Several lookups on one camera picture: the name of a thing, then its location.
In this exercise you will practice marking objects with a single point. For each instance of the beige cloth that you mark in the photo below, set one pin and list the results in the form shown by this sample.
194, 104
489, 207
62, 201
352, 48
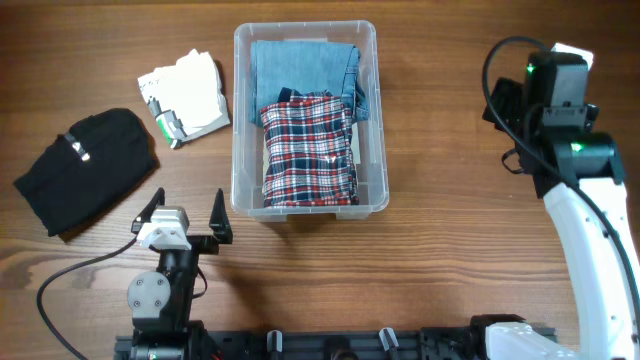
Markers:
356, 147

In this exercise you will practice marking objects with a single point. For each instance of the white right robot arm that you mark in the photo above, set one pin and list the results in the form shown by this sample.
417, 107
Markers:
579, 175

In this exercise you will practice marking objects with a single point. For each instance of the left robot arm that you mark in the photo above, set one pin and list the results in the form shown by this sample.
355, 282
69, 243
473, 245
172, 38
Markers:
161, 300

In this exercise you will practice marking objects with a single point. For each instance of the white printed t-shirt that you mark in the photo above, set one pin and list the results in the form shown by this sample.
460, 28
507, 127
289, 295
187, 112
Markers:
186, 98

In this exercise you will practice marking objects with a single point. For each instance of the clear plastic storage bin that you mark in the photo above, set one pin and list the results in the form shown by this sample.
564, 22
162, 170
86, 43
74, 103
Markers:
248, 139

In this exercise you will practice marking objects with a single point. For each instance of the blue jeans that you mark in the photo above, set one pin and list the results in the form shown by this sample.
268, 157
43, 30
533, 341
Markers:
306, 67

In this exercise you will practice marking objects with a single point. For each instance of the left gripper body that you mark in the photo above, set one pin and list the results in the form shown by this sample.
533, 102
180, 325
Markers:
201, 244

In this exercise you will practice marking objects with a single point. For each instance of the plaid shirt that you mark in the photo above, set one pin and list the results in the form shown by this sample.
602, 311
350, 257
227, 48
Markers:
312, 111

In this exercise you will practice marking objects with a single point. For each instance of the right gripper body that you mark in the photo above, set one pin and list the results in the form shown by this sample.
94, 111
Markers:
504, 99

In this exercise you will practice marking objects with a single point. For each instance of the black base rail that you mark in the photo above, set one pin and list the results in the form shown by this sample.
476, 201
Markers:
426, 343

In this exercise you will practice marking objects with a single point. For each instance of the black garment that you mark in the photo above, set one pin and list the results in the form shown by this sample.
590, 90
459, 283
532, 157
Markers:
87, 170

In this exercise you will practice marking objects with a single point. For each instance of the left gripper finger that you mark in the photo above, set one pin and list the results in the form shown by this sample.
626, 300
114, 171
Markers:
219, 221
157, 200

